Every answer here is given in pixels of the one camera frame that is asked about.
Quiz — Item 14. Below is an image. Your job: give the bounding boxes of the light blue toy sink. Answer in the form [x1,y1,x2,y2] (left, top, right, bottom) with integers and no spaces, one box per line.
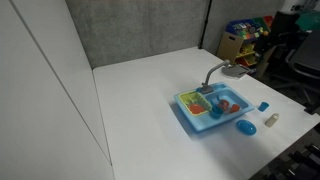
[173,81,255,132]

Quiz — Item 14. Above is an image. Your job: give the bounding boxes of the small blue cup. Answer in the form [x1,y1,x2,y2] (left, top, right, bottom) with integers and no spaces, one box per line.
[257,101,270,113]

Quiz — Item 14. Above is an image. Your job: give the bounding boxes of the yellow dish rack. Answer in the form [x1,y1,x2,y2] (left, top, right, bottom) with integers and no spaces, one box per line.
[177,91,214,117]

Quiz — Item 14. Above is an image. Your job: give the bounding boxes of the orange toy plate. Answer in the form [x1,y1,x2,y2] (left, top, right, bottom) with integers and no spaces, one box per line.
[187,102,206,116]

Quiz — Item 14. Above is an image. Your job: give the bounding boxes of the grey toy faucet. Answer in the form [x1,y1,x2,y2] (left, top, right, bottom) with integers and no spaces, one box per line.
[200,59,231,95]

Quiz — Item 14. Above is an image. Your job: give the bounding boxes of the grey metal mounting plate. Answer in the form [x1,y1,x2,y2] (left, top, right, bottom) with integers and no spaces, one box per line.
[221,63,251,80]

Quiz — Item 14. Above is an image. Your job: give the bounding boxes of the black tripod pole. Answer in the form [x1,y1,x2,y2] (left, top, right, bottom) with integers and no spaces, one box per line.
[198,0,214,50]

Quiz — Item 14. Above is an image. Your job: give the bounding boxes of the blue toy plate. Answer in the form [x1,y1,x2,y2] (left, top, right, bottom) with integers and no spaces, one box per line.
[235,118,258,137]

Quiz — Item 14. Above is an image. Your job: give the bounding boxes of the wooden toy shelf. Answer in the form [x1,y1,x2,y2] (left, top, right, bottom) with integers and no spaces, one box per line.
[216,15,275,68]

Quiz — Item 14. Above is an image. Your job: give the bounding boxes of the black office chair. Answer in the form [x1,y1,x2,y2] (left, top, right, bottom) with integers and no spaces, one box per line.
[264,10,320,115]

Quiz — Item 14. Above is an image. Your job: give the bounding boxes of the black equipment rack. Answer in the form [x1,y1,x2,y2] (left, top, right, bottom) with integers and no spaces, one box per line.
[261,142,320,180]

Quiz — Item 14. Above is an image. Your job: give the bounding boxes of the blue pot with handle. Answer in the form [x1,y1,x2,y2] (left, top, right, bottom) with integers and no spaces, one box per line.
[209,105,225,120]

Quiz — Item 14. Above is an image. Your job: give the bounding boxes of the orange cup with handle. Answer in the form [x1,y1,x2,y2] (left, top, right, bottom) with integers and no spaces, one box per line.
[217,98,231,113]

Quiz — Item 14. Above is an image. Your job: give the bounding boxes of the orange cup without handle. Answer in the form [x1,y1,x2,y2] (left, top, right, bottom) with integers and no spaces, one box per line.
[229,103,241,114]

